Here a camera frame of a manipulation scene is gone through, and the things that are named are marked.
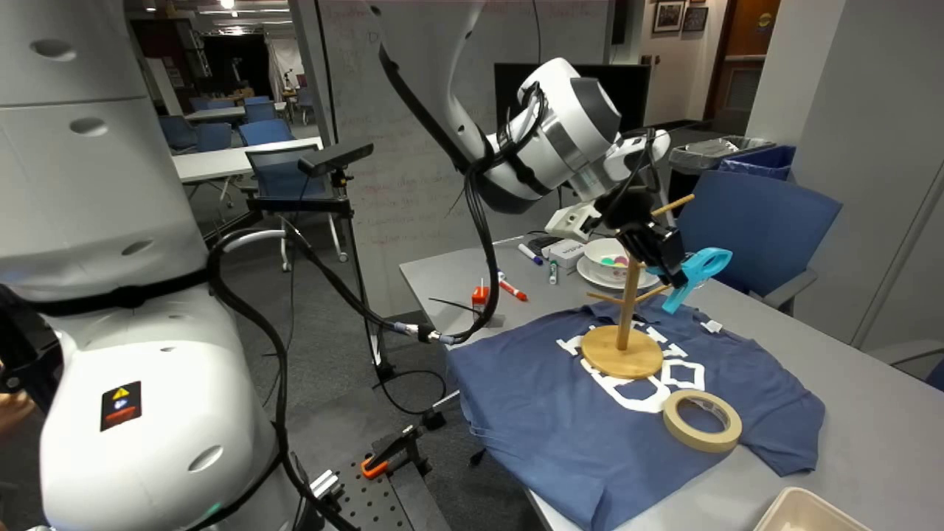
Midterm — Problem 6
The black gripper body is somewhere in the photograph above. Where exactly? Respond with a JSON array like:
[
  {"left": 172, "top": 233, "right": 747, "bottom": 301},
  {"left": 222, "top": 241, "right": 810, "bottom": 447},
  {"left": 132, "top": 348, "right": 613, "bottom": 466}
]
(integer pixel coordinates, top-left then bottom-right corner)
[{"left": 592, "top": 164, "right": 682, "bottom": 264}]

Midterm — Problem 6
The blue plastic clip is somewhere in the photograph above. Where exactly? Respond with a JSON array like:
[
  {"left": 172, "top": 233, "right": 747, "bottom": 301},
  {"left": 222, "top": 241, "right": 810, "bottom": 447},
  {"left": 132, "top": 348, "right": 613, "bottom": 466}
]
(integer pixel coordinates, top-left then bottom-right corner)
[{"left": 660, "top": 248, "right": 732, "bottom": 313}]

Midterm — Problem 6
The wooden peg stand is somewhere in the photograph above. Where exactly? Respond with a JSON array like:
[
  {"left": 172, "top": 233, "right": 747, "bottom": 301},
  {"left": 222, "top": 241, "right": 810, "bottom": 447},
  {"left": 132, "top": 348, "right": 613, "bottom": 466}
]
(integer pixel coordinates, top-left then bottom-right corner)
[{"left": 576, "top": 192, "right": 697, "bottom": 384}]

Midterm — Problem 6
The white bowl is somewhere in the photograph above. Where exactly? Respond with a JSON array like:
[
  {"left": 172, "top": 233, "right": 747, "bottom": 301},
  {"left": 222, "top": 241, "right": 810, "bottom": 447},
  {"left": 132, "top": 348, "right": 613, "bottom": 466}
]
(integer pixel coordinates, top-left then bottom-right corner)
[{"left": 583, "top": 238, "right": 627, "bottom": 270}]

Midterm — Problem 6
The white plate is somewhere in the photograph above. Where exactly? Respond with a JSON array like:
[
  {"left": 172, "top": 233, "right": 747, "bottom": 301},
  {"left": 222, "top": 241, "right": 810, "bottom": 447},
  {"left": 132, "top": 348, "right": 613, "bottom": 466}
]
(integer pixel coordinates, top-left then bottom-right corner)
[{"left": 576, "top": 255, "right": 658, "bottom": 292}]

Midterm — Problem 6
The blue office chair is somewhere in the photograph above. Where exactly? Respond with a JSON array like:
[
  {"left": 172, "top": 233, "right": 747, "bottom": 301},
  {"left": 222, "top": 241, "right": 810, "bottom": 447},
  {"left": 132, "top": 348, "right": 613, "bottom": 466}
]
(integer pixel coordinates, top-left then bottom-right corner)
[{"left": 677, "top": 171, "right": 840, "bottom": 313}]

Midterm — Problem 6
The red marker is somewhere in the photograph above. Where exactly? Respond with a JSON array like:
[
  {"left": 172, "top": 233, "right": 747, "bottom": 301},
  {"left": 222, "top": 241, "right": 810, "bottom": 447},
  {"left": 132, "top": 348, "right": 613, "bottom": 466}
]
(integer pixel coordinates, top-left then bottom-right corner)
[{"left": 498, "top": 281, "right": 529, "bottom": 303}]

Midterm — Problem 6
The masking tape roll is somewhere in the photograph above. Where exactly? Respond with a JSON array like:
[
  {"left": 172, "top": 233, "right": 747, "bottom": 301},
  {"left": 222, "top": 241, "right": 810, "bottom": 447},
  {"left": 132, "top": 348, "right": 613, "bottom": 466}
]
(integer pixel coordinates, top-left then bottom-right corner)
[{"left": 660, "top": 390, "right": 744, "bottom": 453}]

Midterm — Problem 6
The blue printed t-shirt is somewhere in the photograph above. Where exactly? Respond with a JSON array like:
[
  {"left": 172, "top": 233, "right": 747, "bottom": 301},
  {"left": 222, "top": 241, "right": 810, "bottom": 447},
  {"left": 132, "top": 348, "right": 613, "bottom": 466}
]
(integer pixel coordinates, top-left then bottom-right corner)
[{"left": 449, "top": 303, "right": 826, "bottom": 531}]

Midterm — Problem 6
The beige food tray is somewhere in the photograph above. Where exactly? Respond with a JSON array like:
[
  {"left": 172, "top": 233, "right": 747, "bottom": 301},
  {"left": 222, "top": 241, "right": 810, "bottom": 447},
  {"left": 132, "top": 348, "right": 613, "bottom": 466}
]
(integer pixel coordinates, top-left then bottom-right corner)
[{"left": 753, "top": 487, "right": 871, "bottom": 531}]

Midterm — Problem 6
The orange black clamp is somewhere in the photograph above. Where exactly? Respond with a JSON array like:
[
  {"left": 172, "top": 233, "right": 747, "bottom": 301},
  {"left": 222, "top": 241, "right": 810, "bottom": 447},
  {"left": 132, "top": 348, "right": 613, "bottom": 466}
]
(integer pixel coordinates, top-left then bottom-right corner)
[{"left": 357, "top": 425, "right": 431, "bottom": 480}]

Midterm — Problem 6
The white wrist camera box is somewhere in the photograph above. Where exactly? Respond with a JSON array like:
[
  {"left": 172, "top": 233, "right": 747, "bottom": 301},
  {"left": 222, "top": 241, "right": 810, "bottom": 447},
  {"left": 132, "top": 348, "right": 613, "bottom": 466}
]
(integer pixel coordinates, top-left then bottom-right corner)
[{"left": 546, "top": 202, "right": 602, "bottom": 241}]

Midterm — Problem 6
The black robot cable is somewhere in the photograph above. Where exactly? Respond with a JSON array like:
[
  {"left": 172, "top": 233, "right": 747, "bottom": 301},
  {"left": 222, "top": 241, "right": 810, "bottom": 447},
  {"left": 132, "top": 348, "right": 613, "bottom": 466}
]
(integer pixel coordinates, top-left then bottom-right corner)
[{"left": 200, "top": 42, "right": 673, "bottom": 531}]

